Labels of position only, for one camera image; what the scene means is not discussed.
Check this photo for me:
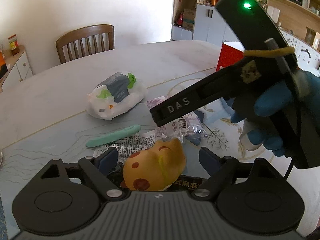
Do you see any red-lidded jar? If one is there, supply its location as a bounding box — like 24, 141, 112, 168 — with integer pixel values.
7, 34, 20, 55

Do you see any yellow spotted squishy toy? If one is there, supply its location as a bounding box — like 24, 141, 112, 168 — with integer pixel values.
120, 137, 187, 192

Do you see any brown cardboard box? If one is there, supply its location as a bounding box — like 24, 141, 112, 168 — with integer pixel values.
182, 8, 196, 29

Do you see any white cabinet with stickers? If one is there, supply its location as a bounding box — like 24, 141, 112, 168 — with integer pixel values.
277, 27, 320, 77

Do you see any white drawer sideboard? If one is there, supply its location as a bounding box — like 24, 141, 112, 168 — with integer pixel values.
0, 45, 33, 93

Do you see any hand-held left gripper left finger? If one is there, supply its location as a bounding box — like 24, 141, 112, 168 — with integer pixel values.
40, 147, 125, 201

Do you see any brown wooden chair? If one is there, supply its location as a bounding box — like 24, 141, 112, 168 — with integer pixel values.
55, 24, 115, 64

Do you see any wooden wall shelf unit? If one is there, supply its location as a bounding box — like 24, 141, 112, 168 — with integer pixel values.
250, 0, 320, 45

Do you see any white plastic bag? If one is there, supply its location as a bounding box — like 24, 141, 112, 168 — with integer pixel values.
86, 72, 148, 120

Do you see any red cardboard box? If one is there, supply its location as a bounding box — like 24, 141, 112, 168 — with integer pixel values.
216, 41, 248, 72

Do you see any printed table mat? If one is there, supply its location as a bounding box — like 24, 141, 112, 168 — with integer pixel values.
0, 67, 320, 240

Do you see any purple clear snack packet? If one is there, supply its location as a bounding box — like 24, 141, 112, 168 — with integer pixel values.
146, 95, 208, 143

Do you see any black snack packet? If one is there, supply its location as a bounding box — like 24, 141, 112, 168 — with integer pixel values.
107, 165, 213, 193

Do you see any white printed sachet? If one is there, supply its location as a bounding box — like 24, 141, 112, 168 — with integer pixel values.
94, 130, 158, 165

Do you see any person's right hand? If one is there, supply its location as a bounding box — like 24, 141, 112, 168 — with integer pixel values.
224, 70, 320, 157

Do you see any white marble desktop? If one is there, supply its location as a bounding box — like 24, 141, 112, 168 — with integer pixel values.
0, 39, 320, 240

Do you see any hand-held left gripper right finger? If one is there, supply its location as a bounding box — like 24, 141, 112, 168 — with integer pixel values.
191, 147, 282, 201

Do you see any grey storage cabinet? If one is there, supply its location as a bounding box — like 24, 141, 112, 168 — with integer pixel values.
171, 4, 240, 48

